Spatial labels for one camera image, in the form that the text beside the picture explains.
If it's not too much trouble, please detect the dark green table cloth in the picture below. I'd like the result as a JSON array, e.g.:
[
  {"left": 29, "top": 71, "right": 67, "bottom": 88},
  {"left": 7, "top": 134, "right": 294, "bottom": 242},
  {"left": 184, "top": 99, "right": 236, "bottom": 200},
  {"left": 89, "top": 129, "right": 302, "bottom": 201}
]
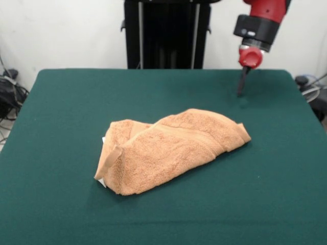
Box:
[{"left": 0, "top": 67, "right": 327, "bottom": 245}]

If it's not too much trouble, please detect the black plug adapter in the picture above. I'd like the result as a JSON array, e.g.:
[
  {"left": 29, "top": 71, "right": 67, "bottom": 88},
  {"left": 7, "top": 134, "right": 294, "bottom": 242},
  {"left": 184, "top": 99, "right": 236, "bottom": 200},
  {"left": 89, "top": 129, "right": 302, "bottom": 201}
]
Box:
[{"left": 3, "top": 68, "right": 19, "bottom": 79}]

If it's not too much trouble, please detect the tan terry towel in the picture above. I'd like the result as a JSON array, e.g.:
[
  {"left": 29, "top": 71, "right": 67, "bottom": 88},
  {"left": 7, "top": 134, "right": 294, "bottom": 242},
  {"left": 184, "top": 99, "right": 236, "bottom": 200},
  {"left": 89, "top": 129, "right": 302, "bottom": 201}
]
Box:
[{"left": 94, "top": 108, "right": 252, "bottom": 197}]

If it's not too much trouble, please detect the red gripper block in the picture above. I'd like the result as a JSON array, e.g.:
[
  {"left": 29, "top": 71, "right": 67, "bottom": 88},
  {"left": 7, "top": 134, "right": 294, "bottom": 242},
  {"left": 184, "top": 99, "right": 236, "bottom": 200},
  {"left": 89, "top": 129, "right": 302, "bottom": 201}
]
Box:
[{"left": 237, "top": 45, "right": 265, "bottom": 98}]

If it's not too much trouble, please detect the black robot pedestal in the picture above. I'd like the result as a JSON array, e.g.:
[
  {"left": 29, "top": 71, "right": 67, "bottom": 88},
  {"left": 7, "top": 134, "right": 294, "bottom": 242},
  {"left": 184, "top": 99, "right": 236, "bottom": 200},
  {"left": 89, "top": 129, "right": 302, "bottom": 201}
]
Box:
[{"left": 120, "top": 0, "right": 223, "bottom": 69}]

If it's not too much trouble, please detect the black cable bundle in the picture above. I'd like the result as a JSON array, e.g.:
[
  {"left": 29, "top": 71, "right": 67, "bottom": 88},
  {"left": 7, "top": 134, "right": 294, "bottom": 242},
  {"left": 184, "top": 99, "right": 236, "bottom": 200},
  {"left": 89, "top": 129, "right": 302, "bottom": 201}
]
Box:
[
  {"left": 295, "top": 73, "right": 327, "bottom": 120},
  {"left": 0, "top": 51, "right": 30, "bottom": 123}
]

